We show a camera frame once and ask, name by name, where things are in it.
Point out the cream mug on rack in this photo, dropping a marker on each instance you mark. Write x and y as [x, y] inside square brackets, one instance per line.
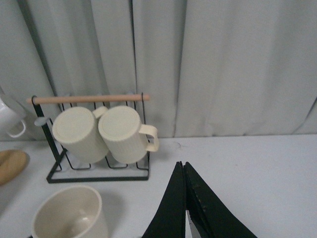
[127, 138]
[76, 129]

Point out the wooden mug tree stand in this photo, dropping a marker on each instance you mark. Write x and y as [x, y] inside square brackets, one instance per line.
[12, 163]

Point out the grey curtain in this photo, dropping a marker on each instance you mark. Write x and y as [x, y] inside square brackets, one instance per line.
[211, 67]

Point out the cream mug with black handle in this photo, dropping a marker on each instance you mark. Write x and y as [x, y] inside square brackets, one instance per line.
[73, 212]

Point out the cream mug left on rack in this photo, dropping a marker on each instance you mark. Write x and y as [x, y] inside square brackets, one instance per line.
[76, 129]

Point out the white glossy hanging mug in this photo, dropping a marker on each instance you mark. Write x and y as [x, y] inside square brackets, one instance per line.
[11, 114]

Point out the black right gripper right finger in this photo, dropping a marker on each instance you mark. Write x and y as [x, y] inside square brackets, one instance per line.
[210, 216]

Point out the black wire mug rack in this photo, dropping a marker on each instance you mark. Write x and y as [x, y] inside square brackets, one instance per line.
[66, 168]

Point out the cream mug right on rack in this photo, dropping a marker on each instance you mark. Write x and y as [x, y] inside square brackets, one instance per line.
[127, 138]

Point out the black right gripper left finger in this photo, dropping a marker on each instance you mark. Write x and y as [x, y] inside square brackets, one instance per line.
[169, 220]

